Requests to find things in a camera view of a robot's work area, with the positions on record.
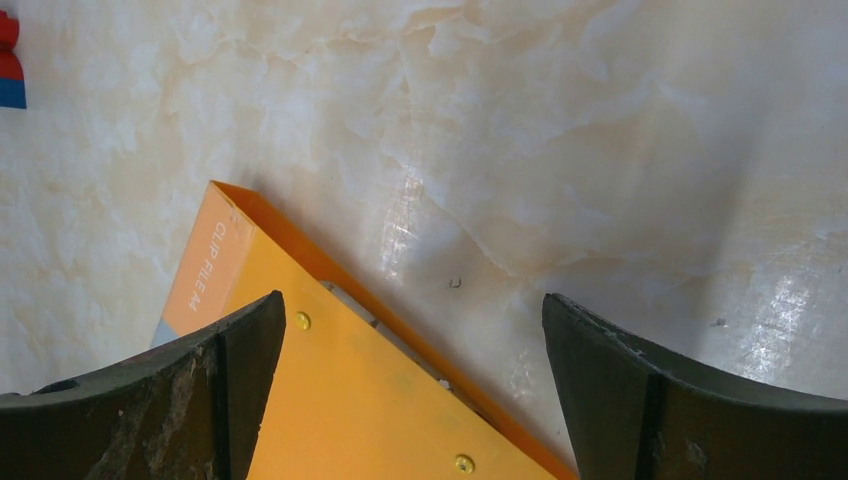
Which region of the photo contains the silver metal folder clip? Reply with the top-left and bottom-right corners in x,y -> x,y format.
321,280 -> 490,423

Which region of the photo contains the red and blue toy brick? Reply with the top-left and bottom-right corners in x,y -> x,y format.
0,10 -> 27,109

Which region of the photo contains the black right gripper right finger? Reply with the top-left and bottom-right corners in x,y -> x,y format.
542,293 -> 847,479

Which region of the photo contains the orange clip file folder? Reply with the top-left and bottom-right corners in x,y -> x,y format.
154,181 -> 574,479

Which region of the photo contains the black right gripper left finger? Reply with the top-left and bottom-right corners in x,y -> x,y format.
1,291 -> 286,479

